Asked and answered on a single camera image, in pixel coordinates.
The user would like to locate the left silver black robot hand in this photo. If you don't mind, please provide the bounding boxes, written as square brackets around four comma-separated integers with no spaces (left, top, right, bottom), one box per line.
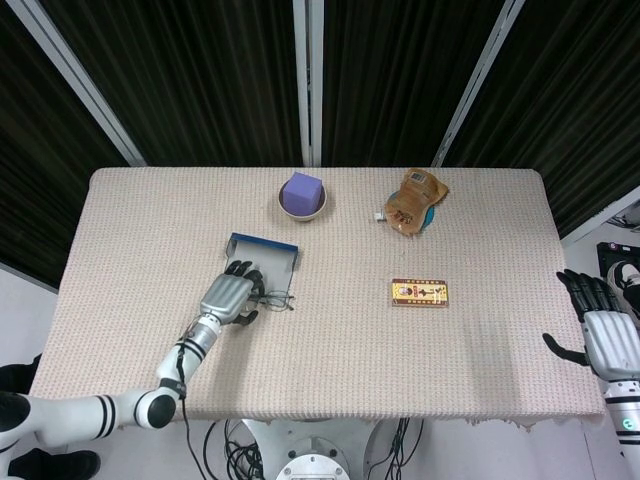
[198,259,267,330]

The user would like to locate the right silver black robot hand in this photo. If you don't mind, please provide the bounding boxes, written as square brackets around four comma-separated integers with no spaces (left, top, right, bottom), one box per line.
[543,268,640,380]

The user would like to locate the black-rimmed eyeglasses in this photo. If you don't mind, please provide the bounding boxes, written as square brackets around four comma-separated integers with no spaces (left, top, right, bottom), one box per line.
[247,291,296,314]

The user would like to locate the blue glasses case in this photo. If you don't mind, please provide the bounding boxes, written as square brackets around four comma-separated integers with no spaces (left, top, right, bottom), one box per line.
[222,231,305,296]

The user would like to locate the yellow red flat box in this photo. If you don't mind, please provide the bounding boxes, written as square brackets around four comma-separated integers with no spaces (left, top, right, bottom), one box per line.
[390,278,450,310]

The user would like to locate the white black sneaker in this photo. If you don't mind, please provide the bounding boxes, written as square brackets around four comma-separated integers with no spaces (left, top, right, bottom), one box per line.
[607,259,640,291]

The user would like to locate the black electronic device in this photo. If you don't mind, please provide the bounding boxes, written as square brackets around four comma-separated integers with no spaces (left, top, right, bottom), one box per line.
[596,240,640,276]

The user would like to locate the beige bowl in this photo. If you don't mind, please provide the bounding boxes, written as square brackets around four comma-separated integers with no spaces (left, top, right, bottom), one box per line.
[278,178,328,223]

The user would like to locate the purple foam cube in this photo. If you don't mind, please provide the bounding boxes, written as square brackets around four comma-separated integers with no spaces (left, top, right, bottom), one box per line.
[281,171,322,216]

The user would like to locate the beige woven tablecloth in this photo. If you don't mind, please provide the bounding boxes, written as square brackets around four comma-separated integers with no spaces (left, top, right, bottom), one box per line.
[29,166,609,432]

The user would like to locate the brown spout pouch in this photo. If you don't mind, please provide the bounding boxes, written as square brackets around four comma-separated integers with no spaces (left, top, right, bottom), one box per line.
[374,168,450,236]

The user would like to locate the black pleated curtain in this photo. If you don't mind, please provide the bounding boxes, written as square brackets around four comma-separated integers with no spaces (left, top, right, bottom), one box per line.
[0,0,640,289]

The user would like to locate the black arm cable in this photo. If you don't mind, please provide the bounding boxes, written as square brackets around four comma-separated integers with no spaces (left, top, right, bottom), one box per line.
[172,324,194,480]

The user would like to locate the grey aluminium frame post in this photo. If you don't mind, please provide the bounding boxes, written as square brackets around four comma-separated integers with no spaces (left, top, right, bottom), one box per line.
[430,0,526,169]
[559,185,640,246]
[292,0,326,168]
[7,0,147,167]

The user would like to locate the black cable bundle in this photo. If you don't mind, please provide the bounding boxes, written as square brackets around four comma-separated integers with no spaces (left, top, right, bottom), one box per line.
[203,418,266,480]
[367,418,426,480]

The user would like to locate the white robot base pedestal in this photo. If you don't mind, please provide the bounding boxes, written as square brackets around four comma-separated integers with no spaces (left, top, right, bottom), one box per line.
[244,418,386,480]

